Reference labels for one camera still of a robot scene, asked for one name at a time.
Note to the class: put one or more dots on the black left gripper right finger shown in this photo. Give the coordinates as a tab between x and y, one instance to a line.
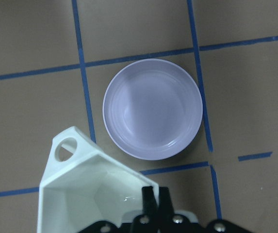
172	221

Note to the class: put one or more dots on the lavender round plate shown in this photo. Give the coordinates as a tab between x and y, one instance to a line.
152	109

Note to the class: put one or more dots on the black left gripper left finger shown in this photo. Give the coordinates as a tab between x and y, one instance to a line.
146	222

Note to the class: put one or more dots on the white faceted cup with handle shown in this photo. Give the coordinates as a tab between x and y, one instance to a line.
84	190

